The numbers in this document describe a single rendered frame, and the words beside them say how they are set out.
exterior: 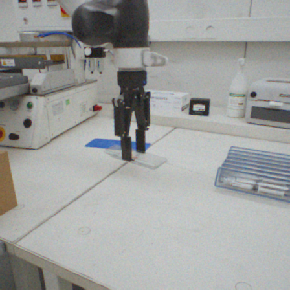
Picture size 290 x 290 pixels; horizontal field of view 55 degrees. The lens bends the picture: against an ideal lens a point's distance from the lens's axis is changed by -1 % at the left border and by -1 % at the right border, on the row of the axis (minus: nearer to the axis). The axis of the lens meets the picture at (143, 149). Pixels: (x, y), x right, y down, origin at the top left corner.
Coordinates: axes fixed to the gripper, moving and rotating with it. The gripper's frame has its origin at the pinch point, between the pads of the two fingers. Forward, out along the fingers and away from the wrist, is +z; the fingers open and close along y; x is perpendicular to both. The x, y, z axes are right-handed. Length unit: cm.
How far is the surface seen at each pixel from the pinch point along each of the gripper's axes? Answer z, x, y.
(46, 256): 8.3, 7.5, 35.3
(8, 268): 83, -79, 9
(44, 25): -34, -70, -26
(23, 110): -4.3, -48.3, 2.7
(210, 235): 8.6, 28.7, 12.7
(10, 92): -11.8, -44.4, 8.5
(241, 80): -11, 8, -64
